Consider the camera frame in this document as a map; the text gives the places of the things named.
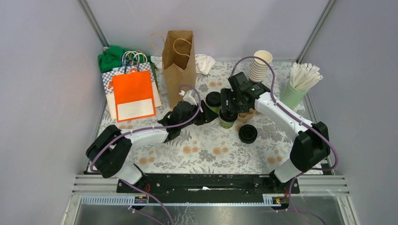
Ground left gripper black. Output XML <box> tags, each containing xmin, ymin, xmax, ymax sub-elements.
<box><xmin>179</xmin><ymin>100</ymin><xmax>219</xmax><ymax>129</ymax></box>

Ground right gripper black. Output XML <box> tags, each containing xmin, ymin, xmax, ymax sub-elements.
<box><xmin>221</xmin><ymin>89</ymin><xmax>249</xmax><ymax>114</ymax></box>

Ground brown pulp cup carrier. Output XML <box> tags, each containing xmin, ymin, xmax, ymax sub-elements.
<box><xmin>237</xmin><ymin>109</ymin><xmax>257</xmax><ymax>122</ymax></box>

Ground black cup lid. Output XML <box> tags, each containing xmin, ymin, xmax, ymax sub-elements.
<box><xmin>219</xmin><ymin>111</ymin><xmax>238</xmax><ymax>123</ymax></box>
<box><xmin>205</xmin><ymin>91</ymin><xmax>221</xmax><ymax>108</ymax></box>

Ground green paper cup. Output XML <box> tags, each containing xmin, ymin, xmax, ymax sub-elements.
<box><xmin>208</xmin><ymin>106</ymin><xmax>221</xmax><ymax>114</ymax></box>
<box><xmin>219</xmin><ymin>119</ymin><xmax>235</xmax><ymax>129</ymax></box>

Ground brown paper bag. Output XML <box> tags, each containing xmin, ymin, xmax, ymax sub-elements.
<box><xmin>149</xmin><ymin>30</ymin><xmax>197</xmax><ymax>108</ymax></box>

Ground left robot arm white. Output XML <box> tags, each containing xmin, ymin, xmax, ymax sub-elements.
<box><xmin>86</xmin><ymin>101</ymin><xmax>218</xmax><ymax>193</ymax></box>

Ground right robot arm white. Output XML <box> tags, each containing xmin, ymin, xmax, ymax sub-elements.
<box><xmin>220</xmin><ymin>72</ymin><xmax>330</xmax><ymax>193</ymax></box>

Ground stack of paper cups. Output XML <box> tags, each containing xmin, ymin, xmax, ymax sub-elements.
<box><xmin>249</xmin><ymin>50</ymin><xmax>273</xmax><ymax>82</ymax></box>

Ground black cup lids stack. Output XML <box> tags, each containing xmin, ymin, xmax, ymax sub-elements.
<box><xmin>238</xmin><ymin>124</ymin><xmax>258</xmax><ymax>144</ymax></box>

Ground floral table mat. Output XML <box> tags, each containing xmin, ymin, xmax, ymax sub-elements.
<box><xmin>99</xmin><ymin>62</ymin><xmax>293</xmax><ymax>174</ymax></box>

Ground green straw holder cup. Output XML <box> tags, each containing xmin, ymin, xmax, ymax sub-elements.
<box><xmin>279</xmin><ymin>83</ymin><xmax>308</xmax><ymax>110</ymax></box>

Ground white cloth bag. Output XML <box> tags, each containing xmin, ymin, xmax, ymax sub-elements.
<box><xmin>150</xmin><ymin>54</ymin><xmax>216</xmax><ymax>75</ymax></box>

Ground orange paper bag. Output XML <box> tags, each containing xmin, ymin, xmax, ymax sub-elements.
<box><xmin>113</xmin><ymin>71</ymin><xmax>156</xmax><ymax>122</ymax></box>

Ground white wrapped straws bundle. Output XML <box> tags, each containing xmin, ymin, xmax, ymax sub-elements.
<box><xmin>289</xmin><ymin>62</ymin><xmax>323</xmax><ymax>92</ymax></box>

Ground blue checkered paper bag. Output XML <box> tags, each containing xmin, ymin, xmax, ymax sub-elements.
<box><xmin>102</xmin><ymin>62</ymin><xmax>161</xmax><ymax>120</ymax></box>

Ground green cloth bag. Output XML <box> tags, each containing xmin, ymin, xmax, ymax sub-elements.
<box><xmin>97</xmin><ymin>45</ymin><xmax>151</xmax><ymax>73</ymax></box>

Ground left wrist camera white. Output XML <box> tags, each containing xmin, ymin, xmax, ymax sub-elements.
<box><xmin>179</xmin><ymin>90</ymin><xmax>200</xmax><ymax>106</ymax></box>

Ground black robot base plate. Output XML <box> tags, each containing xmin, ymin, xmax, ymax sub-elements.
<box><xmin>134</xmin><ymin>173</ymin><xmax>300</xmax><ymax>202</ymax></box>

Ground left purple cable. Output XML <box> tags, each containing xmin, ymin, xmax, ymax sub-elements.
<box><xmin>89</xmin><ymin>84</ymin><xmax>202</xmax><ymax>225</ymax></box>

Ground purple cable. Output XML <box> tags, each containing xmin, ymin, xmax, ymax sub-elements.
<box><xmin>230</xmin><ymin>56</ymin><xmax>339</xmax><ymax>224</ymax></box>
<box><xmin>89</xmin><ymin>84</ymin><xmax>202</xmax><ymax>225</ymax></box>

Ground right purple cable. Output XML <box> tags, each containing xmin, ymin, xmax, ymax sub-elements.
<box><xmin>230</xmin><ymin>56</ymin><xmax>339</xmax><ymax>224</ymax></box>

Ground white slotted cable duct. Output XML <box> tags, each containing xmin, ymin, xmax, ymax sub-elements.
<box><xmin>81</xmin><ymin>195</ymin><xmax>289</xmax><ymax>207</ymax></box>

